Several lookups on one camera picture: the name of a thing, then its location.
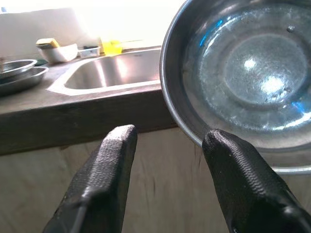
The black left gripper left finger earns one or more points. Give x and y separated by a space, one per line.
102 184

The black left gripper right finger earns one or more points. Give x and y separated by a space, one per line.
247 189

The steel bowl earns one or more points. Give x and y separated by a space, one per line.
243 72
14 66

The wooden sink cabinet front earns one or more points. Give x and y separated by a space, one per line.
165 194

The stainless steel sink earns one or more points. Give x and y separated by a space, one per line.
109 70

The steel plate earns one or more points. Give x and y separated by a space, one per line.
24 81

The small clear plastic box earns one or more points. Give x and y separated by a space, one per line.
88 52

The green scouring pad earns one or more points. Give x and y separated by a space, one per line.
41 62

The yellow plastic container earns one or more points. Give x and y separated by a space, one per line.
111 48

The white plastic sponge holder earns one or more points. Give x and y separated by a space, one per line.
60 54

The yellow sponge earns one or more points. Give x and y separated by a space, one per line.
48 42

